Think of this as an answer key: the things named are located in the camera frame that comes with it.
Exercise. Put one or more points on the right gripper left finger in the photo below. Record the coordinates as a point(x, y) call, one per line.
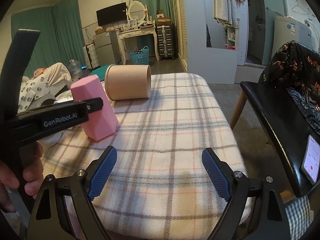
point(50, 219)

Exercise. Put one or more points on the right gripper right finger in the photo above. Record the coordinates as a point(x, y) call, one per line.
point(268, 219)

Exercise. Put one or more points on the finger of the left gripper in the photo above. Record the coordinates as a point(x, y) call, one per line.
point(94, 105)

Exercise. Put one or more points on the pink faceted cup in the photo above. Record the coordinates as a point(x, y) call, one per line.
point(102, 121)

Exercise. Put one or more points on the white cup green print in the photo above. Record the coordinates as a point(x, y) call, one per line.
point(64, 98)

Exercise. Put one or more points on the white plastic cup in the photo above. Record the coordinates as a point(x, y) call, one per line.
point(51, 139)

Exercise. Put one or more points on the tan cardboard cup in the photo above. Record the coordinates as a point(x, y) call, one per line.
point(126, 82)

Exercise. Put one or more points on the person's left hand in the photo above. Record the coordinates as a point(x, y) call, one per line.
point(21, 171)

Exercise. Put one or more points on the water jug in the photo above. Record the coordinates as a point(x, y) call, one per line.
point(75, 70)

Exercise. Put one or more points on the patterned quilt blanket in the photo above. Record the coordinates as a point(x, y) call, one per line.
point(31, 90)

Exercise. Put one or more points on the white suitcase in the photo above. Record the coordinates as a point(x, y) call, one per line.
point(91, 56)

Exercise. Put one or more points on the bed with blankets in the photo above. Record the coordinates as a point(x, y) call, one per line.
point(49, 80)

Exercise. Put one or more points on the grey mini fridge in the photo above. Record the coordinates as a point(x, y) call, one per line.
point(107, 48)

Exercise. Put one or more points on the blue laundry basket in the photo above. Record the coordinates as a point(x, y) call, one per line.
point(140, 56)

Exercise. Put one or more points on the smartphone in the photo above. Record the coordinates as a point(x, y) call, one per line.
point(310, 164)

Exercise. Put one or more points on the teal window curtain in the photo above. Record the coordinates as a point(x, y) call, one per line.
point(61, 38)

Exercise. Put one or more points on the white dressing table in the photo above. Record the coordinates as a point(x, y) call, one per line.
point(135, 34)

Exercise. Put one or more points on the black television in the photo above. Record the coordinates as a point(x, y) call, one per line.
point(112, 14)

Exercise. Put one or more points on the plaid tablecloth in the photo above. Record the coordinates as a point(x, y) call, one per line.
point(158, 188)

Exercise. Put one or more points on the black silver trunk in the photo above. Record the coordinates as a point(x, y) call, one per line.
point(166, 41)

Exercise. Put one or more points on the oval vanity mirror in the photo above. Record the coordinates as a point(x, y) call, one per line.
point(136, 11)

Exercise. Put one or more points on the cream louvered wardrobe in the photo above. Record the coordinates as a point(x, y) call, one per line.
point(181, 32)

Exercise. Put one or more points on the black patterned bag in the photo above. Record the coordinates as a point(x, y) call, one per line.
point(295, 67)

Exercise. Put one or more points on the white hanging towel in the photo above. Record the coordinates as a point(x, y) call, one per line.
point(222, 11)

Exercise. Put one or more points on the white washing machine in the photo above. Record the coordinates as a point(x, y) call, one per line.
point(287, 29)

